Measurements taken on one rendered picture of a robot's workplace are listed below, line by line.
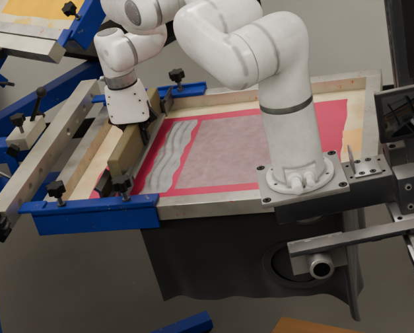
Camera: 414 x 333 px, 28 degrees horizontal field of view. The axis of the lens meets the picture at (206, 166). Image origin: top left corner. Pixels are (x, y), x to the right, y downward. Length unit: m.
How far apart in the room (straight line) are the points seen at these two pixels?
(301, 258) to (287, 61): 0.36
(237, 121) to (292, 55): 0.82
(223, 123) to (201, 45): 0.83
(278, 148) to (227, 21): 0.24
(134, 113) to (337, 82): 0.55
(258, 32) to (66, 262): 2.37
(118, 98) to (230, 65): 0.74
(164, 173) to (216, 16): 0.69
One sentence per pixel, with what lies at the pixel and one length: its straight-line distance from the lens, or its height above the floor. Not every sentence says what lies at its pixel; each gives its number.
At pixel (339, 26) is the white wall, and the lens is 4.06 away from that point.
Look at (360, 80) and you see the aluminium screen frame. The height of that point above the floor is 0.98.
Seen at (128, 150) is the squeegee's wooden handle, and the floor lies 1.04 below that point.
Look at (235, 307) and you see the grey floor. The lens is 3.08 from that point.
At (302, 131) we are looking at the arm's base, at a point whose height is 1.25.
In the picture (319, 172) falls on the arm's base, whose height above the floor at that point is 1.16.
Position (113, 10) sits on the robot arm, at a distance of 1.65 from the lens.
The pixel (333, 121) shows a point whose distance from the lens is 2.10.
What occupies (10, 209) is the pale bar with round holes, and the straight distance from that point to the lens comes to 1.94.
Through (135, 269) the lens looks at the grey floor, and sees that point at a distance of 3.42.
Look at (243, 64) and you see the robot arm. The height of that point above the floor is 1.42.
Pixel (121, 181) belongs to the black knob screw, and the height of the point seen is 1.06.
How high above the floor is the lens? 1.93
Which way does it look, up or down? 29 degrees down
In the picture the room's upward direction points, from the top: 14 degrees counter-clockwise
